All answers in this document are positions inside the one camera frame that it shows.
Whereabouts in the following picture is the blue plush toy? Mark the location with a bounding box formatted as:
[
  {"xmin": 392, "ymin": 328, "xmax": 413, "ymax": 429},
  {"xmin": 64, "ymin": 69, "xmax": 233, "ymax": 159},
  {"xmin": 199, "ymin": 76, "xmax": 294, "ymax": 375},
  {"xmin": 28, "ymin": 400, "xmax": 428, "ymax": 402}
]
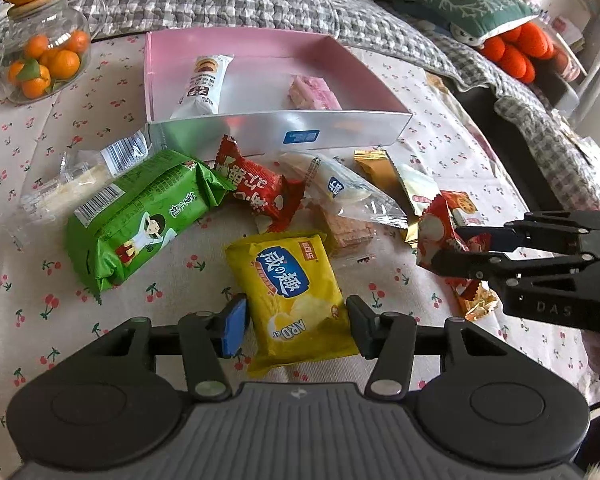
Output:
[{"xmin": 395, "ymin": 2, "xmax": 481, "ymax": 43}]

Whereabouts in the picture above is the red and white candy packet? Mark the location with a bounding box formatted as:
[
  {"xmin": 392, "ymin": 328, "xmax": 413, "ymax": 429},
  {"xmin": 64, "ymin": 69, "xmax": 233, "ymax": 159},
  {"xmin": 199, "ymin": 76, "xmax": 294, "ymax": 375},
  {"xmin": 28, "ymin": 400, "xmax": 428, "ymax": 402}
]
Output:
[{"xmin": 415, "ymin": 195, "xmax": 491, "ymax": 281}]

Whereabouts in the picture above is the wooden teapot lid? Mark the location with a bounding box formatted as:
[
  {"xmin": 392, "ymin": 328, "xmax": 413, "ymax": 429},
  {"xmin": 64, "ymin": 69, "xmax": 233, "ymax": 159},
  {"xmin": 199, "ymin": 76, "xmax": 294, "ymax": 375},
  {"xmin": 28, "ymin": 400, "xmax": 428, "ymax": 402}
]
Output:
[{"xmin": 7, "ymin": 0, "xmax": 68, "ymax": 23}]

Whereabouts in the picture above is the orange plush toy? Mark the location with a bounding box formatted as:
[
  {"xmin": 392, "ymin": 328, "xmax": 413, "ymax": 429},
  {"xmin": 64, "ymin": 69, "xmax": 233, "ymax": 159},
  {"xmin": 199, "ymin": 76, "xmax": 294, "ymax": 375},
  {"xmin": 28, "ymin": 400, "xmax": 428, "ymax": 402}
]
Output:
[{"xmin": 480, "ymin": 22, "xmax": 556, "ymax": 83}]

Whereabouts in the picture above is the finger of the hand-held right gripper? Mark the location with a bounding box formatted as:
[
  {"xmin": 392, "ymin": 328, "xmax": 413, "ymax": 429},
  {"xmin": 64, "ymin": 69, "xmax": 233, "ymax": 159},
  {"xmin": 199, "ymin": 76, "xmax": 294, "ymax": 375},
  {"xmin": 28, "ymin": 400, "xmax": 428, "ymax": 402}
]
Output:
[
  {"xmin": 432, "ymin": 252, "xmax": 600, "ymax": 286},
  {"xmin": 453, "ymin": 210, "xmax": 600, "ymax": 256}
]

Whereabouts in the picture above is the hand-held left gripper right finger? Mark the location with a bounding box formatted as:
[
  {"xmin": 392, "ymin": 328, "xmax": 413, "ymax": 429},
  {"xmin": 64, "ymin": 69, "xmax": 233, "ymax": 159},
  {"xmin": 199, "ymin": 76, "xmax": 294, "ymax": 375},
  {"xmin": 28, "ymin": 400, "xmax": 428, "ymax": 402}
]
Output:
[{"xmin": 347, "ymin": 296, "xmax": 506, "ymax": 402}]

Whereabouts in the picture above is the white and gold packet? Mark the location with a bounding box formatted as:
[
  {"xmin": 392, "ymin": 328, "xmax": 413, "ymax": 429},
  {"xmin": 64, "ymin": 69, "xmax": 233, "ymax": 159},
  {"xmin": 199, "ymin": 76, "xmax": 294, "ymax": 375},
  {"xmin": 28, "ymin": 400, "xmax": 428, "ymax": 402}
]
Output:
[{"xmin": 385, "ymin": 152, "xmax": 441, "ymax": 248}]

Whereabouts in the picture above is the clear packet of brown wafers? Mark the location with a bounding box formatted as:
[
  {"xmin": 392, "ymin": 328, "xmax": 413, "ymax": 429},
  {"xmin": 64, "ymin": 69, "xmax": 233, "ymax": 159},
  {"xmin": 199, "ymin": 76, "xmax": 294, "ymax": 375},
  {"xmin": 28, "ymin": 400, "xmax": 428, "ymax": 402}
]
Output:
[{"xmin": 320, "ymin": 205, "xmax": 381, "ymax": 261}]

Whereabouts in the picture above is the pink wafer packet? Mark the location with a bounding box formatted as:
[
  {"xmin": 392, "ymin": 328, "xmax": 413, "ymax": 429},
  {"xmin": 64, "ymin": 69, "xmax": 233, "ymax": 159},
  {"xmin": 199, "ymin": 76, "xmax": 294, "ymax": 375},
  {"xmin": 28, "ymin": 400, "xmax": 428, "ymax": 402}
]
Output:
[{"xmin": 287, "ymin": 74, "xmax": 343, "ymax": 111}]

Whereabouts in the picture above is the pink cardboard box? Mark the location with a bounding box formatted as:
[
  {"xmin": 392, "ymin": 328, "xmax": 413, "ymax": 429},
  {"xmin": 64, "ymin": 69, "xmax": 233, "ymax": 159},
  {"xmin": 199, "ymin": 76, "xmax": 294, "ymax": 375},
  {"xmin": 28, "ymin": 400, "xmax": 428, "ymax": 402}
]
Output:
[{"xmin": 144, "ymin": 29, "xmax": 414, "ymax": 153}]

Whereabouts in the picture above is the clear packet with white bar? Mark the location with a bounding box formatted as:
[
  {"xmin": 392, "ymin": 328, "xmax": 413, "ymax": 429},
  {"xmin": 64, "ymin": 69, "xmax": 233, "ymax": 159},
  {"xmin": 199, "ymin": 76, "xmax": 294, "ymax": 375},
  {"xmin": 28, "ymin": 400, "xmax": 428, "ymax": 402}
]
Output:
[{"xmin": 7, "ymin": 130, "xmax": 151, "ymax": 241}]

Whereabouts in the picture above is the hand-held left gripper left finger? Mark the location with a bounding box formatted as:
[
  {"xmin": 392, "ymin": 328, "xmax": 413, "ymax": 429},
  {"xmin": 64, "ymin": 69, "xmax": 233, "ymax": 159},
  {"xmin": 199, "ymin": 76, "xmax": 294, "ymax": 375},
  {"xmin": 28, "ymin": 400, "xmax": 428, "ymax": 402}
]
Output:
[{"xmin": 97, "ymin": 295, "xmax": 251, "ymax": 402}]

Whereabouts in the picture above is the green snack packet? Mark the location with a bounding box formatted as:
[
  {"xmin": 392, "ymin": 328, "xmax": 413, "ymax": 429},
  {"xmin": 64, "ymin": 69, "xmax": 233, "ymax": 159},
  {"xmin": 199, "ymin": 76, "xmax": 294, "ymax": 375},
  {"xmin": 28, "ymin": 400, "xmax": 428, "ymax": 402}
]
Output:
[{"xmin": 65, "ymin": 149, "xmax": 237, "ymax": 306}]

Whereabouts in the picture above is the pile of small tangerines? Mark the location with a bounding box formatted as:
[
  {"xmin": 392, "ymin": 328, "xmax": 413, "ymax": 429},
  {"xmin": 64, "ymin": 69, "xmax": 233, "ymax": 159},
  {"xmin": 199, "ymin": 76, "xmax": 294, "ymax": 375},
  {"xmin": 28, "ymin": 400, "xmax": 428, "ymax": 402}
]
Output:
[{"xmin": 6, "ymin": 30, "xmax": 91, "ymax": 101}]

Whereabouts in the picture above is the white chocolate roll packet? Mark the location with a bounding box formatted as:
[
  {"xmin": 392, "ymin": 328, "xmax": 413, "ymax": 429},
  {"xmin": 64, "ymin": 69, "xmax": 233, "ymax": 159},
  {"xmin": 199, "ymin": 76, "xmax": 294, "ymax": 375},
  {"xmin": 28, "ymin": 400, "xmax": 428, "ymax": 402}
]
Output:
[{"xmin": 170, "ymin": 54, "xmax": 236, "ymax": 120}]

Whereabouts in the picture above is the gold foil packet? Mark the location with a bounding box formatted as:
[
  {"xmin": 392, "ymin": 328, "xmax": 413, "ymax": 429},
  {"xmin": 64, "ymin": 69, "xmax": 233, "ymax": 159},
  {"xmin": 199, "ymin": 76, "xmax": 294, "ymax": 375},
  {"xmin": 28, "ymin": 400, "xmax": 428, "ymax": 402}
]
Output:
[{"xmin": 354, "ymin": 147, "xmax": 401, "ymax": 193}]

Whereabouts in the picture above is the yellow cracker packet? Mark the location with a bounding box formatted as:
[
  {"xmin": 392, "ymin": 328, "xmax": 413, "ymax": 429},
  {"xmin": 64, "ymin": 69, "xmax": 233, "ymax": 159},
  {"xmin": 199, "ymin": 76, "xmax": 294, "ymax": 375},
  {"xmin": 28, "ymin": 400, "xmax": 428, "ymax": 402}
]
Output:
[{"xmin": 224, "ymin": 232, "xmax": 360, "ymax": 378}]

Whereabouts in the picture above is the glass jar with oranges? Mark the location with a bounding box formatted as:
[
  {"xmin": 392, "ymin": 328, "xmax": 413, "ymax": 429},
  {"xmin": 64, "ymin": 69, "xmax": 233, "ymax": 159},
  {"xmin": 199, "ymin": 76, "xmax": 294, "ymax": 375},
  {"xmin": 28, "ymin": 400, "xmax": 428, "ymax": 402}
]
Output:
[{"xmin": 0, "ymin": 0, "xmax": 108, "ymax": 106}]

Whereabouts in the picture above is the clear packet with white bun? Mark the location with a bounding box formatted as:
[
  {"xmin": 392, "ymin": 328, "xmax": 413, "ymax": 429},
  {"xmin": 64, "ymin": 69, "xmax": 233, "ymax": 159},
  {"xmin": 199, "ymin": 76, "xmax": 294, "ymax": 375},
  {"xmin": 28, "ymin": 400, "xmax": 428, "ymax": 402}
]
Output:
[{"xmin": 279, "ymin": 151, "xmax": 408, "ymax": 228}]

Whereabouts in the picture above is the cherry print tablecloth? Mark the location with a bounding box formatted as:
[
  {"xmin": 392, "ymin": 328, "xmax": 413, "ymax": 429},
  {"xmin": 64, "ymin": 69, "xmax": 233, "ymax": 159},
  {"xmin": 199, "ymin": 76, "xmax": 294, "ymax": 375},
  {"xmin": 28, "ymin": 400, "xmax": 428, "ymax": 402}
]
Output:
[{"xmin": 0, "ymin": 32, "xmax": 600, "ymax": 471}]

